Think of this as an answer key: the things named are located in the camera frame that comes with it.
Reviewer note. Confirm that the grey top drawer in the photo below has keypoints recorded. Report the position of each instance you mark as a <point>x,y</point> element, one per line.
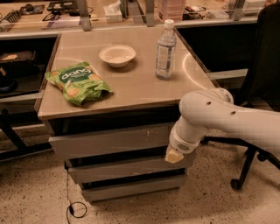
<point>111,141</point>

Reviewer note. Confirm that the white tissue box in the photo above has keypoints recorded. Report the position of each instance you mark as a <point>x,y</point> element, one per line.
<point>113,12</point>

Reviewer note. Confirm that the clear plastic water bottle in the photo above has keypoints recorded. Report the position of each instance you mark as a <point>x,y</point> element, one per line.
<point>166,46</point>

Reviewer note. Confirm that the metal shelf post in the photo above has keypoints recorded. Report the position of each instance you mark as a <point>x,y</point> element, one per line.
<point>84,16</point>
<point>149,12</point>

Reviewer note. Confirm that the black office chair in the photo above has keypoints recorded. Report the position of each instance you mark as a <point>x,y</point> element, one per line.
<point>261,84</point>

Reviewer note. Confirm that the grey bottom drawer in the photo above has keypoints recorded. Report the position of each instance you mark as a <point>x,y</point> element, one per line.
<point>129,189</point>

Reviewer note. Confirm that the green snack bag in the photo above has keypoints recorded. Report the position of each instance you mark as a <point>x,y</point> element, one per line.
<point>79,83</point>

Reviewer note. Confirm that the white paper bowl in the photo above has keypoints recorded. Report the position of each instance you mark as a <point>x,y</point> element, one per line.
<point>117,55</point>

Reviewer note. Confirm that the grey drawer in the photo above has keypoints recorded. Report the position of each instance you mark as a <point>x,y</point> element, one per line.
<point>129,189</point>
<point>111,141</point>
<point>124,165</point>

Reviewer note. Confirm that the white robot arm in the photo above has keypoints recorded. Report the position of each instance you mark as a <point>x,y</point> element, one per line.
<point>214,109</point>

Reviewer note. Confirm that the pink stacked box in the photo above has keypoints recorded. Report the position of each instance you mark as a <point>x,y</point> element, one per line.
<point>170,9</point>

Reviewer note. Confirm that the metal shelf post right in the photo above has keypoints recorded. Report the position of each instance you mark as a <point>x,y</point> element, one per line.
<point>149,12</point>

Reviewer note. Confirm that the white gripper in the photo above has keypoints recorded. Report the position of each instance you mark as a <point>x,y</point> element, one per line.
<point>181,144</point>

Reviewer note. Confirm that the grey middle drawer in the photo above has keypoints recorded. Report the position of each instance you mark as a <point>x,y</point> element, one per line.
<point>124,165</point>

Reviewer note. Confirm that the black tray on bench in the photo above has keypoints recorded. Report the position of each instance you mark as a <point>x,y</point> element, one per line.
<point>66,5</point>

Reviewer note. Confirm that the black soldering iron stand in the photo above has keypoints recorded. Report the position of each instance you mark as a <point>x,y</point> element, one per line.
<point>9,20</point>

